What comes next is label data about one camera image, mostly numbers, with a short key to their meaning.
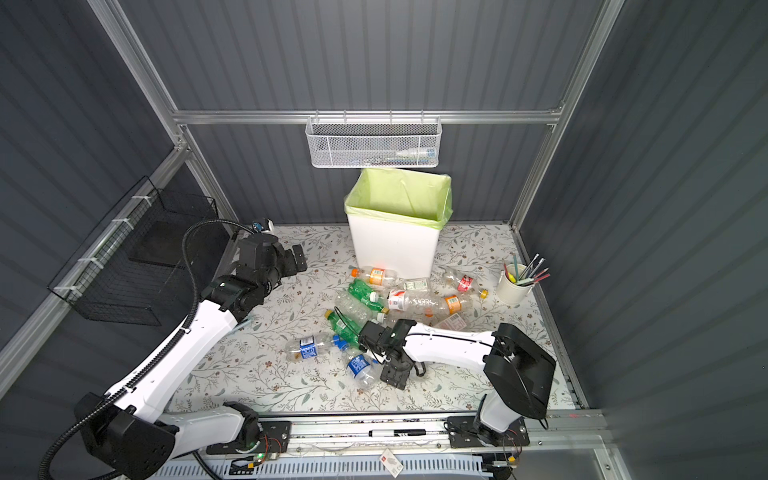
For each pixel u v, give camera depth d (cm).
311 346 84
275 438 73
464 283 96
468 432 73
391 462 69
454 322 89
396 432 74
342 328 87
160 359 43
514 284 91
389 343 60
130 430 37
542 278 88
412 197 101
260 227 65
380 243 90
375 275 99
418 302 87
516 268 92
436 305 87
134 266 73
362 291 98
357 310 91
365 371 81
